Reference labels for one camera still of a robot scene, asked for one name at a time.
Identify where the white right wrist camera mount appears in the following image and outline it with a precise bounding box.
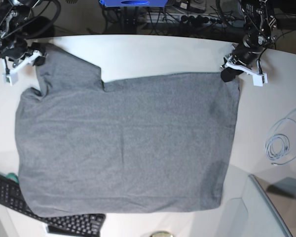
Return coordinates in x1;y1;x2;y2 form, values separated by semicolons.
2;47;47;86

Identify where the round brass object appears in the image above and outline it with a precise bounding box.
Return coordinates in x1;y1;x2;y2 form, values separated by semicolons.
150;231;174;237

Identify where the black keyboard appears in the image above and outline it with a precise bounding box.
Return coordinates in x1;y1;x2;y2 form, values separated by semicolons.
0;175;106;237

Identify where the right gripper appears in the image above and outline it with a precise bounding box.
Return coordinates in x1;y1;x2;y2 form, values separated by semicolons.
0;38;46;67

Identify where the black power strip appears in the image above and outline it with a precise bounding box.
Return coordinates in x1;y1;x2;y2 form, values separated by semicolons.
139;12;224;25

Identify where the blue box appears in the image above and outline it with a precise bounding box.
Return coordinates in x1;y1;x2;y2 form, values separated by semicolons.
99;0;167;7

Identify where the grey monitor edge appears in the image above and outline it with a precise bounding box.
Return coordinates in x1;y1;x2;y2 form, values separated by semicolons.
254;175;296;237

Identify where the light blue coiled cable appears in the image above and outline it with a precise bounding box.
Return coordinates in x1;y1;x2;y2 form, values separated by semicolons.
264;106;296;165

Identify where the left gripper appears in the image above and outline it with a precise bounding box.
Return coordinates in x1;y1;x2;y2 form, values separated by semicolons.
221;42;263;82

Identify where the green tape roll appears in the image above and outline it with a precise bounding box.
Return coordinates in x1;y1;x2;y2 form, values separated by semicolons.
5;173;19;184

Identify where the grey t-shirt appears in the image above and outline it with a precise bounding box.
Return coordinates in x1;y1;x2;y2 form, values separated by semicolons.
15;44;240;217

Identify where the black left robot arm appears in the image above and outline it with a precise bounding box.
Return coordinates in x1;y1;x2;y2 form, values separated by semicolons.
221;0;277;86

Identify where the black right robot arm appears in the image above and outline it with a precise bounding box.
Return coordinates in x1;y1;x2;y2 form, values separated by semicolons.
0;0;61;66

